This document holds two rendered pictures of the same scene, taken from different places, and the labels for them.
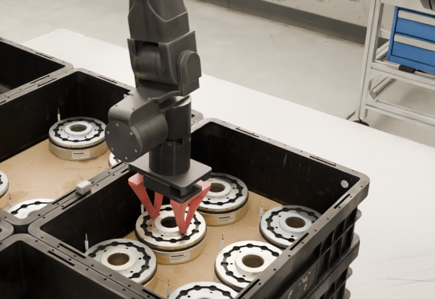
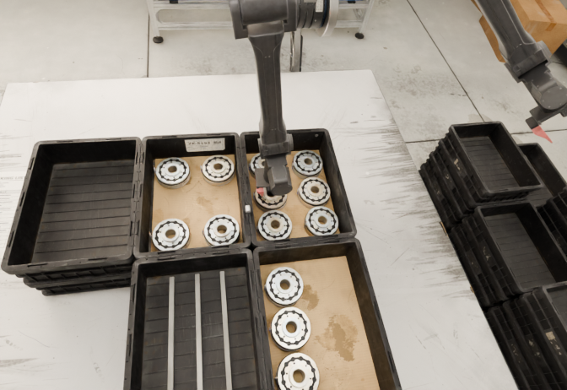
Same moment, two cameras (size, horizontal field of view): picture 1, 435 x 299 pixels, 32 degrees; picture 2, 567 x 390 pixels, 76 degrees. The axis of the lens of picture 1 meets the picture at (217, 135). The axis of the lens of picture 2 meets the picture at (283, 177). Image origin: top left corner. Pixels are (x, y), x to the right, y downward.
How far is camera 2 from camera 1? 0.79 m
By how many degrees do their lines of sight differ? 45
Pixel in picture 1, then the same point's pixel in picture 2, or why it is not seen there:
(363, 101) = (156, 26)
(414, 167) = not seen: hidden behind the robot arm
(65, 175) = (190, 196)
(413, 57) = not seen: outside the picture
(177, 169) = not seen: hidden behind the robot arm
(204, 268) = (294, 201)
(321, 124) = (223, 83)
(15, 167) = (162, 208)
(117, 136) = (279, 189)
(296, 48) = not seen: outside the picture
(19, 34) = not seen: outside the picture
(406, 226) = (301, 121)
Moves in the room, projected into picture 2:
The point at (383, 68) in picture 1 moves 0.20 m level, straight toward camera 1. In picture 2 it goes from (161, 5) to (171, 21)
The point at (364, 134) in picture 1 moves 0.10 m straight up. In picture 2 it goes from (244, 79) to (245, 62)
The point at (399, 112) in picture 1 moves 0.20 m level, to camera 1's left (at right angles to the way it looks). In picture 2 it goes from (178, 26) to (154, 35)
